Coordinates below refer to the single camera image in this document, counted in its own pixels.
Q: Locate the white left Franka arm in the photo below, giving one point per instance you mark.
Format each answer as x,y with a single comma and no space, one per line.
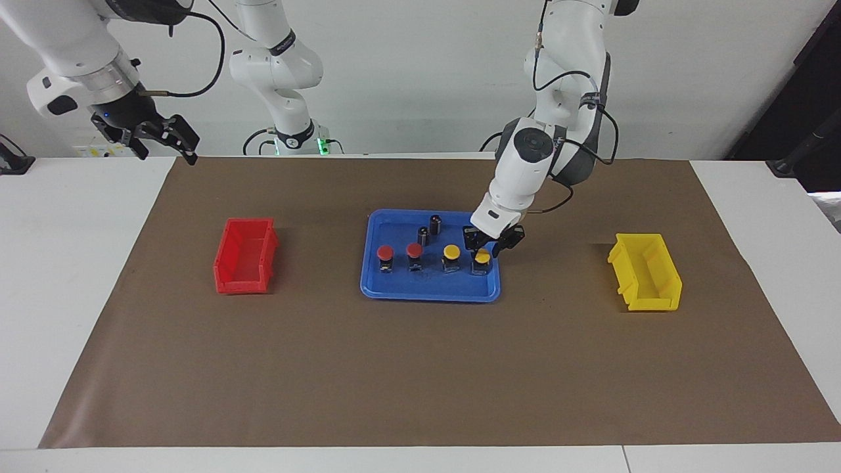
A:
525,164

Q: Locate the red mushroom push button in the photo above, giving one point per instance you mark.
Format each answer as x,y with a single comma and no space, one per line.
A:
385,252
414,249

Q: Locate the black stand foot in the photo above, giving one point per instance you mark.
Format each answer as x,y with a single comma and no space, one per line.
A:
788,165

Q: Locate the blue plastic tray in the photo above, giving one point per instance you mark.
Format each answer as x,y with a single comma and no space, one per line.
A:
427,289

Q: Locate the black cylindrical switch part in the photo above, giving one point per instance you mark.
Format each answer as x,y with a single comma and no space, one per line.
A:
424,235
435,223

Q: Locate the brown paper table mat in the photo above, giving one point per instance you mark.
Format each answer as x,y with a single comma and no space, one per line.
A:
394,368

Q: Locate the yellow plastic parts bin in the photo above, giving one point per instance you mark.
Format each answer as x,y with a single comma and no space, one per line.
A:
647,276

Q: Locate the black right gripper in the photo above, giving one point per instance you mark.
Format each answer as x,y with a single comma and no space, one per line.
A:
125,112

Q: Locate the red plastic parts bin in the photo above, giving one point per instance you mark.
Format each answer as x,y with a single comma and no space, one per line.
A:
246,259

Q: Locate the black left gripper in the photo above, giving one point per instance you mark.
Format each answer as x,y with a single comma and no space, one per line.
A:
489,236

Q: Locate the dark background panel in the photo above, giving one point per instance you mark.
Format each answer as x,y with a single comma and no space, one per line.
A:
808,79

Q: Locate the yellow mushroom push button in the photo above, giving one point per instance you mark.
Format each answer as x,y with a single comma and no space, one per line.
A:
451,251
483,257

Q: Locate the white power strip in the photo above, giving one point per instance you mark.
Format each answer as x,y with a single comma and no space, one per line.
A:
98,151

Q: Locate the black table clamp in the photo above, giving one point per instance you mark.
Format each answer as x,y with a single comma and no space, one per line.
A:
13,164

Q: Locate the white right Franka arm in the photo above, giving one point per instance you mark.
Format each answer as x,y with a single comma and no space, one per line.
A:
66,46

